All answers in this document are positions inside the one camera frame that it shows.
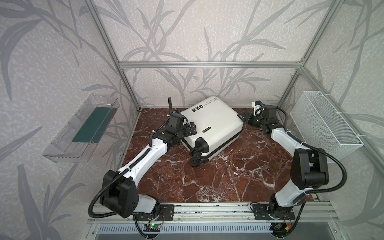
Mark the clear plastic wall tray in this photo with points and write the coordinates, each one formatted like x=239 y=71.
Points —
x=79 y=138

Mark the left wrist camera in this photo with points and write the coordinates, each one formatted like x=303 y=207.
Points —
x=176 y=120

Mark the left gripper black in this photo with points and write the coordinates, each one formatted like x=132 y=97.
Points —
x=190 y=127

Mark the aluminium cage frame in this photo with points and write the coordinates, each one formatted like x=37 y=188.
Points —
x=242 y=51

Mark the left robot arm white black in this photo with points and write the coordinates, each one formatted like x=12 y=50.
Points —
x=119 y=194

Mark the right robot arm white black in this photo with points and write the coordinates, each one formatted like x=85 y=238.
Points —
x=309 y=168

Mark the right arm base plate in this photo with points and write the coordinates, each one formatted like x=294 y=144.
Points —
x=262 y=212

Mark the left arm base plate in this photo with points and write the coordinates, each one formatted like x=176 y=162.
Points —
x=161 y=212

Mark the green circuit board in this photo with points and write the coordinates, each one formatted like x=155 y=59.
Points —
x=150 y=227

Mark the white wire mesh basket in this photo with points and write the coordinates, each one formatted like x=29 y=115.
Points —
x=322 y=126

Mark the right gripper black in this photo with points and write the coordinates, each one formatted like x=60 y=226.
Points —
x=253 y=120

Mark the white hard-shell suitcase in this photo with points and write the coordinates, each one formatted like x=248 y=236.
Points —
x=217 y=126

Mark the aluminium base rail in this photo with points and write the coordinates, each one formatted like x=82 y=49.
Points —
x=240 y=212

